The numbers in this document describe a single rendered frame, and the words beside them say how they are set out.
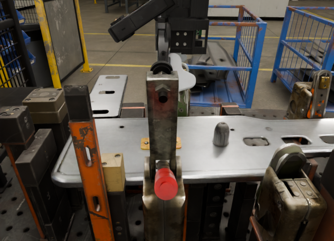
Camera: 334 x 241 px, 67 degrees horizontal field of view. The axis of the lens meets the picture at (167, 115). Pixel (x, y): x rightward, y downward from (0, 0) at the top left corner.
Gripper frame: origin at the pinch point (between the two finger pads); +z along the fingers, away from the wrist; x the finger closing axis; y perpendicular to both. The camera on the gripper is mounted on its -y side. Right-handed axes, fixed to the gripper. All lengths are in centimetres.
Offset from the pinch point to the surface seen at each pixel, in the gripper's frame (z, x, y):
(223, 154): 11.2, -4.2, 12.5
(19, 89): 9.2, 23.1, -38.5
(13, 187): 42, 19, -47
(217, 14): 92, 761, 192
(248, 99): 84, 167, 88
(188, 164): 11.3, -6.7, 5.2
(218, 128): 7.2, -0.8, 11.7
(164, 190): -2.9, -26.6, -0.2
